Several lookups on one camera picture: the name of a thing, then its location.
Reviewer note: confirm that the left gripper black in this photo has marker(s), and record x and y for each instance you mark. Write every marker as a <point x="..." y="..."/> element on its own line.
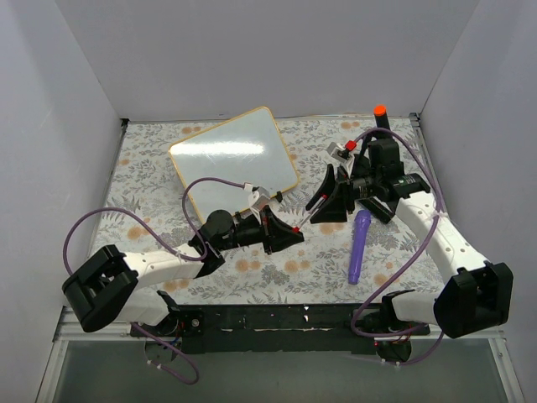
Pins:
<point x="267" y="231"/>

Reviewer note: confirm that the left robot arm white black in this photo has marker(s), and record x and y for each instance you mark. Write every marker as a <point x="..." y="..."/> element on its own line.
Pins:
<point x="112" y="285"/>

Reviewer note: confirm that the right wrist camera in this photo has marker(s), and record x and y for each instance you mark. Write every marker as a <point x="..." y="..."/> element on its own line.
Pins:
<point x="343" y="153"/>

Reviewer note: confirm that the purple toy microphone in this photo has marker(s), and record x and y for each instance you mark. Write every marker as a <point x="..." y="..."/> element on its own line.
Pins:
<point x="362" y="222"/>

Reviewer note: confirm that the aluminium frame rail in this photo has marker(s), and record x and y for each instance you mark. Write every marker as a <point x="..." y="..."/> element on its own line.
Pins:
<point x="69" y="329"/>

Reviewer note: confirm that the floral table mat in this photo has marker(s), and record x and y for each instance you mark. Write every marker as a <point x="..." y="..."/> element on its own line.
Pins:
<point x="146" y="212"/>

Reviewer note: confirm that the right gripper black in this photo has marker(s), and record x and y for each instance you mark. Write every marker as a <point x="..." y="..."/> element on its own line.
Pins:
<point x="346" y="193"/>

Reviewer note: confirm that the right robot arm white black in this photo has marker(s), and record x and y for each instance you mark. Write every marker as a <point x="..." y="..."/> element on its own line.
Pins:
<point x="476" y="293"/>

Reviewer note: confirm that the yellow framed whiteboard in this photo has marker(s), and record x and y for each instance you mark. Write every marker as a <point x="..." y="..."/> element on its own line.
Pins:
<point x="247" y="148"/>

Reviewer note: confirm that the red white marker pen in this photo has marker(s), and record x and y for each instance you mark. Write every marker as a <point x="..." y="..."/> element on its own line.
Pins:
<point x="312" y="211"/>

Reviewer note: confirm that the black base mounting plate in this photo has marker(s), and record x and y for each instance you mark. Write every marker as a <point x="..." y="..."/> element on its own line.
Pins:
<point x="264" y="328"/>

